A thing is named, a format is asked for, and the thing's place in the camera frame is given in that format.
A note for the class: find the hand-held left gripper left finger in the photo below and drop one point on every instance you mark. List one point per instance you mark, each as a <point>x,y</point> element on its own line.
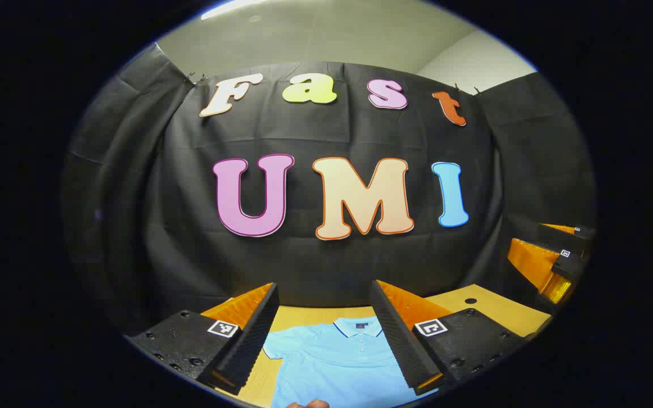
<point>253,340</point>

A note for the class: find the black backdrop cloth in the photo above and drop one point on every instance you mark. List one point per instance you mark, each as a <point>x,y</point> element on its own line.
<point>326,266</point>

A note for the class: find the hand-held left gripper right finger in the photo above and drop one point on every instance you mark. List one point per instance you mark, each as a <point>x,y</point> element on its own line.
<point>397,340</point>

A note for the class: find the light blue polo T-shirt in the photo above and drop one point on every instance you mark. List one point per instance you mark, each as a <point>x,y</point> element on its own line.
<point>332,362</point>

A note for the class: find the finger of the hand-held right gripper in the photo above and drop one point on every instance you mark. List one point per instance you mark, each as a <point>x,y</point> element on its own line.
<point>581,233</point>
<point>567,263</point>

